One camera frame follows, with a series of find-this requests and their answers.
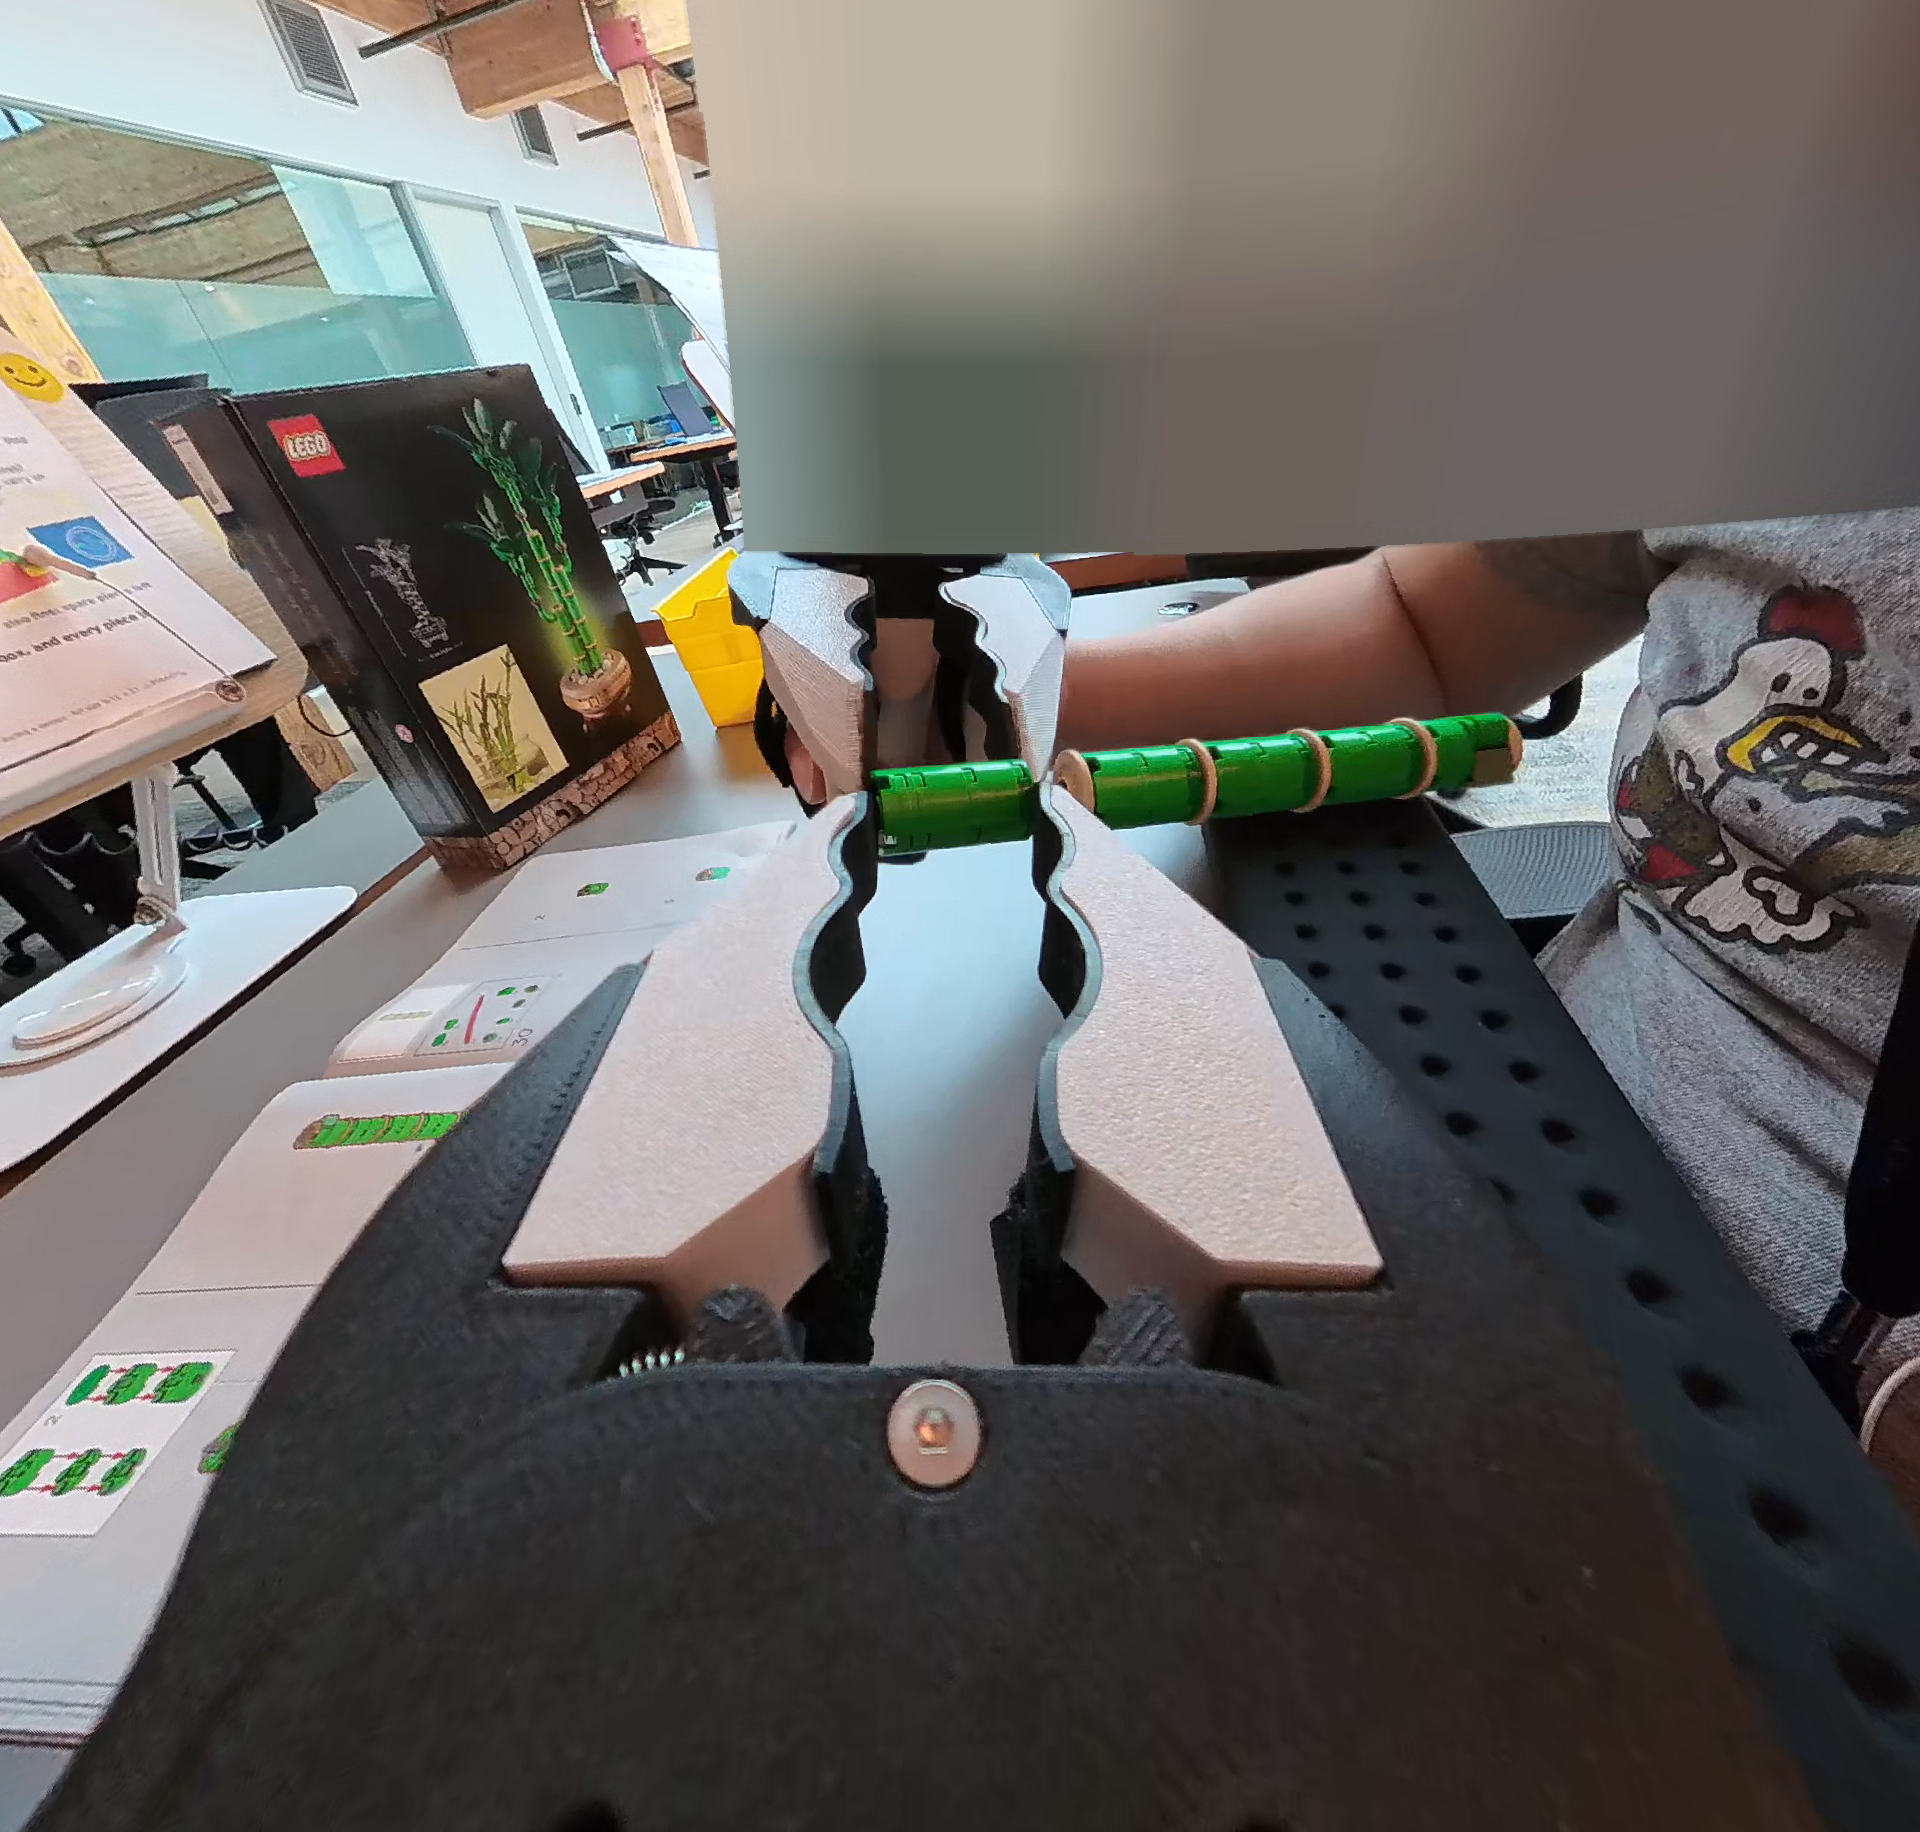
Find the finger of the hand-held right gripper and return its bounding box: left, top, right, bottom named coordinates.
left=937, top=555, right=1077, bottom=784
left=726, top=549, right=884, bottom=795

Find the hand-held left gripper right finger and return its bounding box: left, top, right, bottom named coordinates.
left=990, top=784, right=1384, bottom=1357

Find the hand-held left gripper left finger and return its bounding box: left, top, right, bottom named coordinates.
left=502, top=795, right=889, bottom=1355

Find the green toy bamboo stalk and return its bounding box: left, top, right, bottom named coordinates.
left=871, top=712, right=1527, bottom=862

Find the person's right forearm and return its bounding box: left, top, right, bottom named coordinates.
left=1050, top=540, right=1670, bottom=756

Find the background wooden desk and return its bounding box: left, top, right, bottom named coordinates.
left=577, top=429, right=740, bottom=544

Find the grey desk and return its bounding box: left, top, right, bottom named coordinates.
left=0, top=633, right=1277, bottom=1759

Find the person's right hand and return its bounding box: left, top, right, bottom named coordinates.
left=771, top=708, right=874, bottom=820

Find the yellow plastic bin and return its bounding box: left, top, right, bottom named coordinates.
left=654, top=549, right=767, bottom=731

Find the dark office chair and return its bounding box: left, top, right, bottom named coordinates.
left=1425, top=669, right=1652, bottom=922

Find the black toy set box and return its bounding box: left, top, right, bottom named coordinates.
left=91, top=362, right=684, bottom=877

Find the white document stand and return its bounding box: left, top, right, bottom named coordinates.
left=0, top=669, right=362, bottom=1174

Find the open instruction booklet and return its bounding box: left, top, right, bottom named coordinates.
left=0, top=819, right=812, bottom=1746

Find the person's grey printed shirt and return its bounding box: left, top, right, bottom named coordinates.
left=1530, top=510, right=1920, bottom=1355

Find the printed instruction sheet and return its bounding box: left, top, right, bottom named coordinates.
left=0, top=353, right=283, bottom=815

